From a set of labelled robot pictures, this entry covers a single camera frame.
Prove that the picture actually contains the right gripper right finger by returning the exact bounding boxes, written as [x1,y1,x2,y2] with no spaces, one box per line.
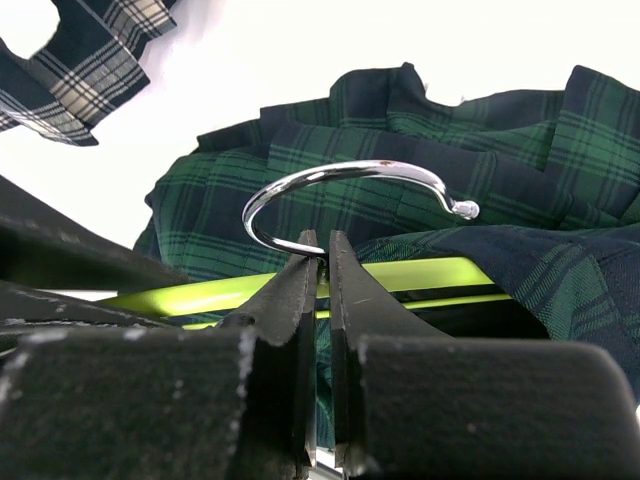
[328,231,639,479]

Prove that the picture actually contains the navy plaid skirt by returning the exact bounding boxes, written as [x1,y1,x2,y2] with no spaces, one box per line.
[1,0,176,147]

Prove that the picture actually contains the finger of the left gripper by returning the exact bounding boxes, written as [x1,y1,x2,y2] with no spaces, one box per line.
[1,179,188,350]

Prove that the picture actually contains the green plastic hanger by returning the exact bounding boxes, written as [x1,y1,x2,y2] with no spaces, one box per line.
[97,159,514,331]

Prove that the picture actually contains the green plaid skirt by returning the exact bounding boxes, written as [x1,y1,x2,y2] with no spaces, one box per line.
[132,62,640,451]

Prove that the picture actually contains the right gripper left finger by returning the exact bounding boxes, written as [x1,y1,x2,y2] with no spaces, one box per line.
[1,255,318,479]

